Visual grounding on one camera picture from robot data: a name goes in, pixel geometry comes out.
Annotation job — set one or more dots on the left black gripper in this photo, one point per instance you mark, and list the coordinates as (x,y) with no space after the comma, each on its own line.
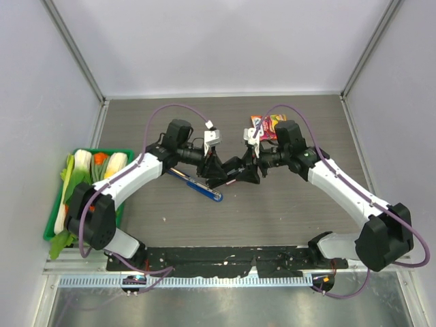
(213,167)

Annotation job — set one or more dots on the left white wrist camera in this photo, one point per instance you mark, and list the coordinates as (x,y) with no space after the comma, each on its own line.
(211,138)

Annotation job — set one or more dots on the green plastic tray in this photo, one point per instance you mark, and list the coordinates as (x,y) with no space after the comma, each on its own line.
(49,232)

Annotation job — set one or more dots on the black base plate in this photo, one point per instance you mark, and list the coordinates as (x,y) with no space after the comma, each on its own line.
(227,262)

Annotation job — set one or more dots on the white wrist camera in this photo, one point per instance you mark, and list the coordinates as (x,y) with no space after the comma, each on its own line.
(252,139)
(211,138)

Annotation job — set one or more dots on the toy carrot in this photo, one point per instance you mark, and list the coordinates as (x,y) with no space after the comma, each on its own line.
(99,158)

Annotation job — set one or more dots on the toy bok choy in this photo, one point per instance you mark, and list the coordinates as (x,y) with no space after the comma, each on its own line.
(76,172)

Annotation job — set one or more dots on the slotted cable duct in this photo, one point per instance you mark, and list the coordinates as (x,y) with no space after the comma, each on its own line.
(124,281)

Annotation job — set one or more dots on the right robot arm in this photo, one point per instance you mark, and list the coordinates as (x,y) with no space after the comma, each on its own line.
(384,235)

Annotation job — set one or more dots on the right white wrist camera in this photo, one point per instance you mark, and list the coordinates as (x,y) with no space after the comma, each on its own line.
(252,139)

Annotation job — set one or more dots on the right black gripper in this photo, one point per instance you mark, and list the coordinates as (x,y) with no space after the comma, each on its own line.
(250,174)

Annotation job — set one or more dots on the toy green beans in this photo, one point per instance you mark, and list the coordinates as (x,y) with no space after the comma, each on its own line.
(98,170)

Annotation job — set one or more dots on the toy napa cabbage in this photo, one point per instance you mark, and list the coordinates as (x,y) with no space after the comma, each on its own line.
(115,163)

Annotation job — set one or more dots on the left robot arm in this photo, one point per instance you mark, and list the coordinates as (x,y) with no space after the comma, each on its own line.
(92,211)

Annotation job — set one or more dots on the Fox's candy bag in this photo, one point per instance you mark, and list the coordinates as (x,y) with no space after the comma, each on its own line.
(267,130)

